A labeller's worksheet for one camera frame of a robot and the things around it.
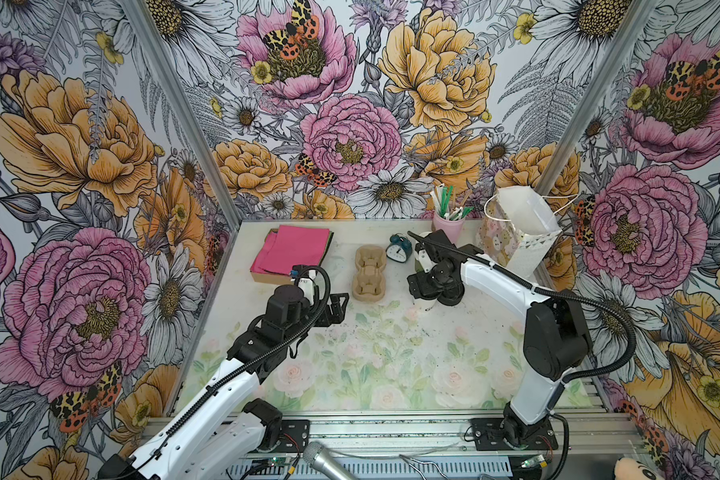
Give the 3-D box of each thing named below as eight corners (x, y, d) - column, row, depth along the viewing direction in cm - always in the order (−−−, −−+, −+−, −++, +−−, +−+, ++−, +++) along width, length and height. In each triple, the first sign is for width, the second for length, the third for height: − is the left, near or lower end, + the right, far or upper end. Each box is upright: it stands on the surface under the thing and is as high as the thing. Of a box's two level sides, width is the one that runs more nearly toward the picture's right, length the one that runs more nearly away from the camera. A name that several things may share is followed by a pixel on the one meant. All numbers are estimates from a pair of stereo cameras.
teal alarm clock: (385, 257, 112) (386, 243, 107) (393, 244, 117) (395, 230, 111) (404, 265, 110) (406, 251, 104) (412, 251, 114) (414, 237, 108)
